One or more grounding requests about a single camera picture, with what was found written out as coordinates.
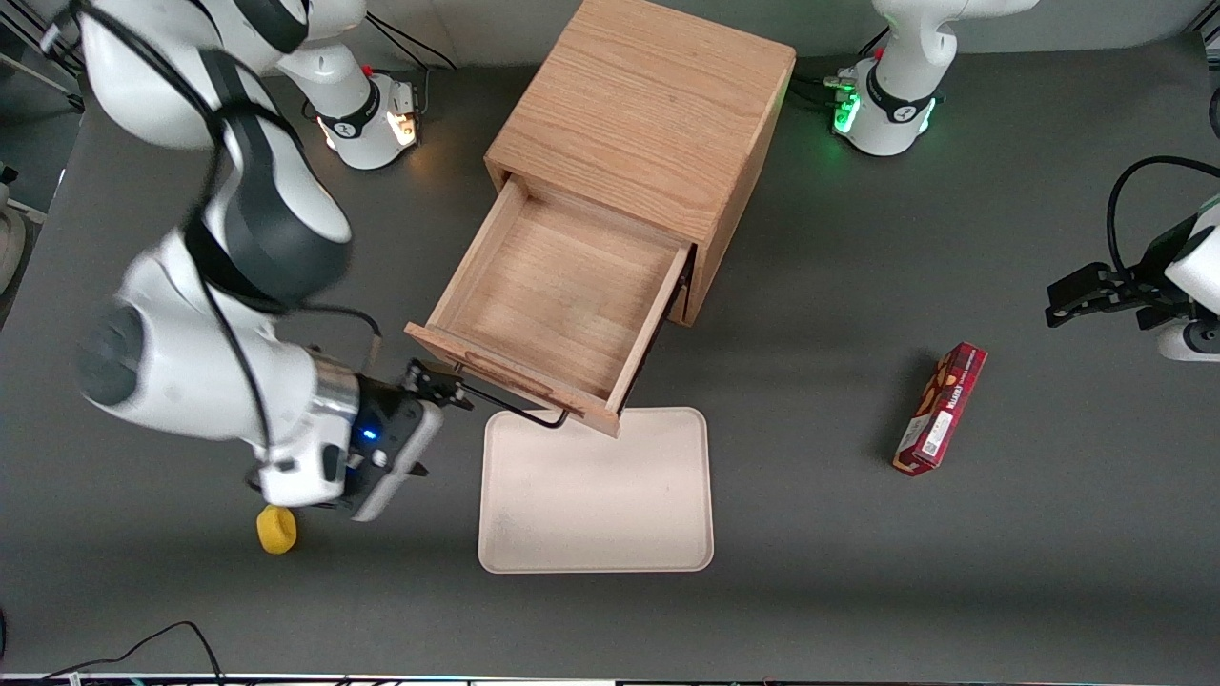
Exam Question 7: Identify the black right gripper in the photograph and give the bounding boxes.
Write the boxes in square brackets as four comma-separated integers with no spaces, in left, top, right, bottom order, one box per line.
[348,360,475,468]

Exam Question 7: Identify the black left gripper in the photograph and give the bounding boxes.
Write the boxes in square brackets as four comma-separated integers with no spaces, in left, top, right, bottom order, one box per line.
[1047,221,1197,331]

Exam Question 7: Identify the black wire drawer handle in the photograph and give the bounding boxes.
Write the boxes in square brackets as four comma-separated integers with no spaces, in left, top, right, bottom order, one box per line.
[456,379,570,428]

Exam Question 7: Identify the wooden drawer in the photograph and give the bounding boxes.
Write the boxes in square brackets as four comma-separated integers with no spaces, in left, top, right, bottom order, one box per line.
[405,176,695,439]

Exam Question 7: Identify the wooden drawer cabinet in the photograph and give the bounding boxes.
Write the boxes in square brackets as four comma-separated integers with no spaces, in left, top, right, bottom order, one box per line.
[484,0,797,328]

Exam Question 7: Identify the red cookie box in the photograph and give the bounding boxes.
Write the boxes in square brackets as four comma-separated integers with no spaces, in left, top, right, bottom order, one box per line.
[893,342,988,477]

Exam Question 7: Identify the beige plastic tray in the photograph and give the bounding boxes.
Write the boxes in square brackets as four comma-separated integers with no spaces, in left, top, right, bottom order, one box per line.
[477,407,714,575]

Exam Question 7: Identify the yellow lemon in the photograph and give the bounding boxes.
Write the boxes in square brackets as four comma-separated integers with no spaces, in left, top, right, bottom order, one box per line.
[255,505,298,555]

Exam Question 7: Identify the white stand object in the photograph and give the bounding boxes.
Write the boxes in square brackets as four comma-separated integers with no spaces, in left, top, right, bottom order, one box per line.
[0,162,45,296]

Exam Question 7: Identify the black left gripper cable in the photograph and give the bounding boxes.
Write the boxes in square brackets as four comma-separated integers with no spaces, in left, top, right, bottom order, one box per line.
[1106,155,1220,279]

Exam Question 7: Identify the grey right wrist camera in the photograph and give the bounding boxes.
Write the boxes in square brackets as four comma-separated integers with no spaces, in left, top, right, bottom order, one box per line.
[348,405,445,522]

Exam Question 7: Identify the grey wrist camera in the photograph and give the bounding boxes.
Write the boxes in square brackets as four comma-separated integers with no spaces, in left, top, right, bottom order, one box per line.
[348,405,445,522]
[1158,319,1220,364]

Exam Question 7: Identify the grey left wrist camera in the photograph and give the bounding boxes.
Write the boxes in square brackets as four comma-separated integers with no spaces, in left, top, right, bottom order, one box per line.
[1158,319,1220,364]

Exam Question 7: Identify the black left base cables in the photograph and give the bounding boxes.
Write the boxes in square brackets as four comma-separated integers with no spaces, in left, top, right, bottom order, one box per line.
[789,38,892,106]

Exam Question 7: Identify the black base cables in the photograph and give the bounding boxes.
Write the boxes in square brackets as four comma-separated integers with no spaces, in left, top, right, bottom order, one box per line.
[789,38,892,106]
[365,11,460,120]

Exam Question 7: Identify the black right base cables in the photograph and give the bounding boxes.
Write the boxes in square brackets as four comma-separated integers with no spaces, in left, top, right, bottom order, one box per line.
[365,11,460,120]

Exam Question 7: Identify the black cable on table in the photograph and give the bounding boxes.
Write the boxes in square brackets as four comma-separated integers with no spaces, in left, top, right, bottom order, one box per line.
[43,621,226,683]

